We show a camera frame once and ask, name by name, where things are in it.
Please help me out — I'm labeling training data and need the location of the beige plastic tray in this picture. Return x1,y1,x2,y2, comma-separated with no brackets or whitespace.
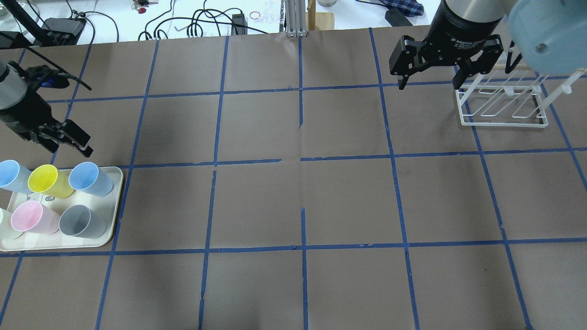
0,166,125,252

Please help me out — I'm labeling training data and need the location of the plaid folded umbrella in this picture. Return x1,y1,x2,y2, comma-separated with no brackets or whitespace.
380,0,424,17

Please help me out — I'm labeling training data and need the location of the blue plastic cup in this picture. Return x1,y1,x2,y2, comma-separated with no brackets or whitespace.
0,159,32,194
68,162,114,197

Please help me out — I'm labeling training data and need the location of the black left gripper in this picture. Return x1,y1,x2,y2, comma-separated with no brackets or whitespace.
0,66,94,157

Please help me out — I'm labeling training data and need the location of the black power adapter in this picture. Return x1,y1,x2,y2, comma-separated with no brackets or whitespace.
384,7,413,27

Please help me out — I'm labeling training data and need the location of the grey plastic cup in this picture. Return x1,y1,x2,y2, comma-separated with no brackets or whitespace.
59,205,107,239

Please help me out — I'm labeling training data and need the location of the pink plastic cup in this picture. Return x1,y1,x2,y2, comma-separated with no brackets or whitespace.
11,200,60,235

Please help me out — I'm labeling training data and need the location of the yellow plastic cup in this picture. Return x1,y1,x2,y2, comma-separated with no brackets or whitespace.
28,164,75,198

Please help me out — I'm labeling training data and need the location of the cream plastic cup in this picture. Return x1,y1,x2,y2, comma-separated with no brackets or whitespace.
0,208,23,240

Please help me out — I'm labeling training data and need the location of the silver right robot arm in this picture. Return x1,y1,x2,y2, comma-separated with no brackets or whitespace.
388,0,587,90

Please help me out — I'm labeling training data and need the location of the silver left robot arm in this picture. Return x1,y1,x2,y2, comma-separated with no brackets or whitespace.
0,61,94,158

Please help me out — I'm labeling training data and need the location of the wooden mug stand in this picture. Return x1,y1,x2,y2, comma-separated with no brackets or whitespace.
306,0,335,31

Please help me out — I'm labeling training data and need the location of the white wire cup rack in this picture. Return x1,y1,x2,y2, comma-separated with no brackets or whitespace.
454,65,586,129

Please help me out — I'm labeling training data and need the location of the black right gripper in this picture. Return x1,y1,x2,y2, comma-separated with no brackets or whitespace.
388,0,504,90

